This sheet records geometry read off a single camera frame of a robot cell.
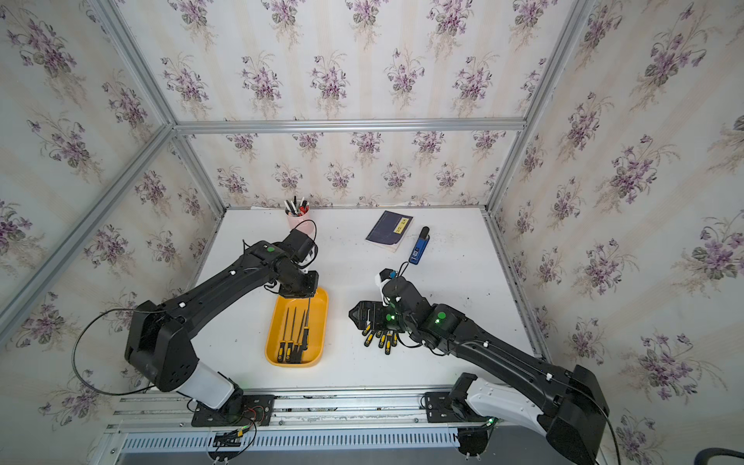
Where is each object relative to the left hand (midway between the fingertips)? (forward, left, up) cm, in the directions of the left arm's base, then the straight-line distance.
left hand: (319, 295), depth 82 cm
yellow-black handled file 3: (-11, +3, -3) cm, 12 cm away
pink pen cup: (+8, +2, +22) cm, 23 cm away
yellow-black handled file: (-10, +11, -12) cm, 19 cm away
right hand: (-8, -13, +4) cm, 16 cm away
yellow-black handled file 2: (-10, +9, -11) cm, 18 cm away
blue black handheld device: (+24, -34, -9) cm, 42 cm away
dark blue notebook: (+33, -23, -10) cm, 41 cm away
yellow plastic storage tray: (-1, +11, -12) cm, 16 cm away
